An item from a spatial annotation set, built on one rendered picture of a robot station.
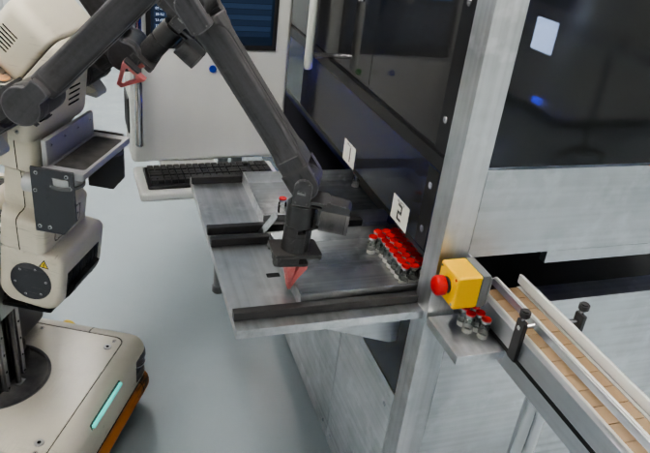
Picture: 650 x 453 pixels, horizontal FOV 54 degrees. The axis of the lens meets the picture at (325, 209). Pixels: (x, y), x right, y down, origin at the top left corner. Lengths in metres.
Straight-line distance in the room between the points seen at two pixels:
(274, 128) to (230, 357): 1.51
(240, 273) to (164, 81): 0.82
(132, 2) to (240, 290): 0.60
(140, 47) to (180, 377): 1.27
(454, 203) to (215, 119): 1.07
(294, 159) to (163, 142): 0.98
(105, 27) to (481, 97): 0.67
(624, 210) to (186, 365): 1.66
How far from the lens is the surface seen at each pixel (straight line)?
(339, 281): 1.42
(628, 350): 1.83
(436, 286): 1.24
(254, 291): 1.36
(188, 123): 2.10
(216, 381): 2.45
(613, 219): 1.51
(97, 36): 1.22
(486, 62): 1.16
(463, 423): 1.67
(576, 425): 1.21
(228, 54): 1.15
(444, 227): 1.27
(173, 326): 2.70
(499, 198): 1.30
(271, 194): 1.77
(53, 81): 1.28
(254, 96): 1.16
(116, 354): 2.15
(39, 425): 1.97
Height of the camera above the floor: 1.66
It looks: 27 degrees down
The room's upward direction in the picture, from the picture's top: 7 degrees clockwise
